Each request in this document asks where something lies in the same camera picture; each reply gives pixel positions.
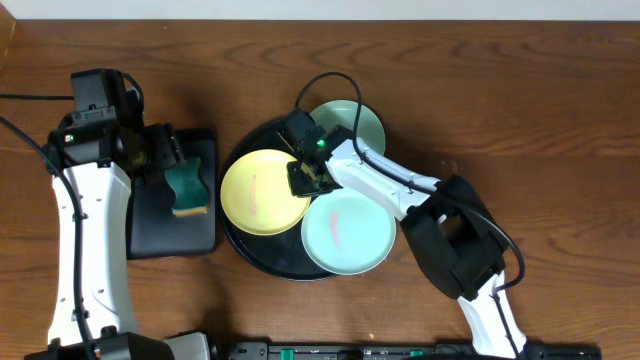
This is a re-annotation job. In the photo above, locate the yellow plate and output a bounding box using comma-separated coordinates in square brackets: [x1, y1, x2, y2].
[220, 149, 311, 236]

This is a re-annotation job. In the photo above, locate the green yellow sponge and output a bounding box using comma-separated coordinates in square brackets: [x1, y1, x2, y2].
[165, 157, 209, 217]

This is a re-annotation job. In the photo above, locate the mint green front plate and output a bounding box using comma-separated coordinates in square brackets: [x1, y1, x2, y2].
[301, 189, 396, 275]

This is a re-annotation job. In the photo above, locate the mint green plate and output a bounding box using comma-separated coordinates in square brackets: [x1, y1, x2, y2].
[301, 189, 396, 275]
[310, 100, 386, 155]

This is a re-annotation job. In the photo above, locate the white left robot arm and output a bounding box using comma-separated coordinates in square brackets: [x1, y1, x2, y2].
[34, 114, 211, 359]

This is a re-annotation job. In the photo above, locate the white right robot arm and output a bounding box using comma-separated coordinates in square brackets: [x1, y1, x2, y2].
[280, 125, 527, 359]

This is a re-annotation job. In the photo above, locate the black rectangular tray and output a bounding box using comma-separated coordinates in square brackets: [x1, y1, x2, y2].
[126, 129, 217, 260]

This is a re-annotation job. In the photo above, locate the mint green rear plate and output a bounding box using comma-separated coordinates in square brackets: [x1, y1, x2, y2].
[310, 100, 386, 155]

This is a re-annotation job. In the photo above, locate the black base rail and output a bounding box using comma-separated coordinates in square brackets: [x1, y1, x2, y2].
[219, 342, 603, 360]

